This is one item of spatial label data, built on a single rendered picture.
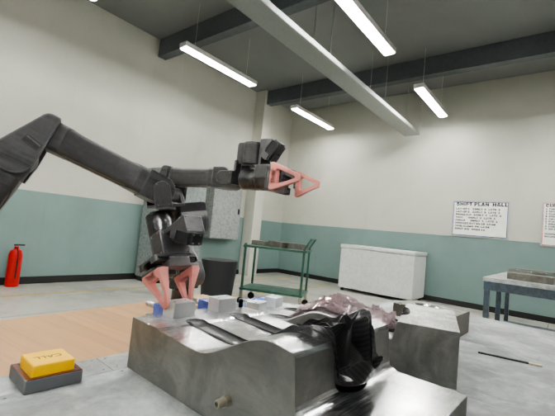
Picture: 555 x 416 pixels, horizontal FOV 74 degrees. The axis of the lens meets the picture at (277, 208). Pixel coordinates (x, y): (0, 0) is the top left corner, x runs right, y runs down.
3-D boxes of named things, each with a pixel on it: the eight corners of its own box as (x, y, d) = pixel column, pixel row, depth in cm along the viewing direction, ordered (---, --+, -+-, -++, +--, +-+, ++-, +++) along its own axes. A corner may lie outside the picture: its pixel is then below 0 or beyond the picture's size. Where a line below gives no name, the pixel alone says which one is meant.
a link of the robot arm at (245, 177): (270, 167, 99) (249, 167, 103) (258, 162, 94) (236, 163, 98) (267, 191, 98) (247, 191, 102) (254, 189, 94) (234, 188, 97)
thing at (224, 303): (180, 311, 85) (182, 288, 85) (197, 309, 89) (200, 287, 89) (216, 325, 76) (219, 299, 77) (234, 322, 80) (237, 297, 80)
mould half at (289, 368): (126, 366, 66) (135, 291, 67) (233, 342, 86) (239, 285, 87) (390, 540, 33) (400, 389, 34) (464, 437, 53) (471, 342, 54)
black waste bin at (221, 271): (188, 304, 475) (193, 257, 479) (215, 301, 513) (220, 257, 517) (213, 313, 446) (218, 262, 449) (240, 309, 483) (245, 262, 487)
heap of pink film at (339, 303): (282, 319, 89) (286, 286, 90) (306, 308, 105) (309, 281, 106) (393, 342, 79) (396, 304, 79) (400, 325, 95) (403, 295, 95)
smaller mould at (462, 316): (391, 323, 122) (393, 302, 123) (408, 318, 134) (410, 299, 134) (455, 339, 109) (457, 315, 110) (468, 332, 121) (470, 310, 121)
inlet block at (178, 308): (135, 317, 77) (138, 290, 77) (157, 314, 80) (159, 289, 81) (171, 333, 68) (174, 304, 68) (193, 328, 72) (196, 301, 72)
